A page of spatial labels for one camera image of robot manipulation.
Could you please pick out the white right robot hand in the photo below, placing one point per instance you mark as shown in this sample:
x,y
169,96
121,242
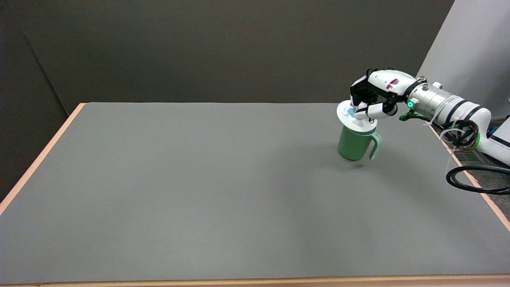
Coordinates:
x,y
384,85

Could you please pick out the white round cup lid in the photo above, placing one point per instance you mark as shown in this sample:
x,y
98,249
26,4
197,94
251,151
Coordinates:
x,y
350,121

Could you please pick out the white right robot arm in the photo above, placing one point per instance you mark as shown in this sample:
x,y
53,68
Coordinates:
x,y
458,115

